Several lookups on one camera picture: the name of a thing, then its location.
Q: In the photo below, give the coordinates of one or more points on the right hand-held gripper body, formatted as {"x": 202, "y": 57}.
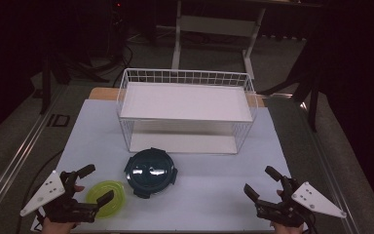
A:
{"x": 282, "y": 211}

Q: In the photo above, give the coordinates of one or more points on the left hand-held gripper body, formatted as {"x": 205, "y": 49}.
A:
{"x": 68, "y": 208}

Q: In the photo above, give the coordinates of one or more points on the green round container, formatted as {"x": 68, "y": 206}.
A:
{"x": 93, "y": 195}

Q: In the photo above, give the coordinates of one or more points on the dark blue round lidded container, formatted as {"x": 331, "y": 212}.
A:
{"x": 151, "y": 172}

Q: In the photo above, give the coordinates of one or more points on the person's right hand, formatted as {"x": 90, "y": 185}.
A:
{"x": 285, "y": 229}

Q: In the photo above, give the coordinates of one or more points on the person's left hand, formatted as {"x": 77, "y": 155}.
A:
{"x": 56, "y": 227}

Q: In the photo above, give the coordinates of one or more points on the black floor plate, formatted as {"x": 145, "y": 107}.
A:
{"x": 58, "y": 120}

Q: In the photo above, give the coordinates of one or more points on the white table mat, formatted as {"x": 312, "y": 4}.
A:
{"x": 191, "y": 201}

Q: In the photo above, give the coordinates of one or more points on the wooden table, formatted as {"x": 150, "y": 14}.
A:
{"x": 102, "y": 94}

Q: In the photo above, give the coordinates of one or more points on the black metal stand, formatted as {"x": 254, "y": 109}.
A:
{"x": 46, "y": 84}
{"x": 313, "y": 97}

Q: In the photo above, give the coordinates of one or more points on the aluminium floor rail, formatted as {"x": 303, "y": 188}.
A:
{"x": 331, "y": 175}
{"x": 16, "y": 156}

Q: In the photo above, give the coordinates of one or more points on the white desk frame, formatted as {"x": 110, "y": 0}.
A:
{"x": 214, "y": 26}

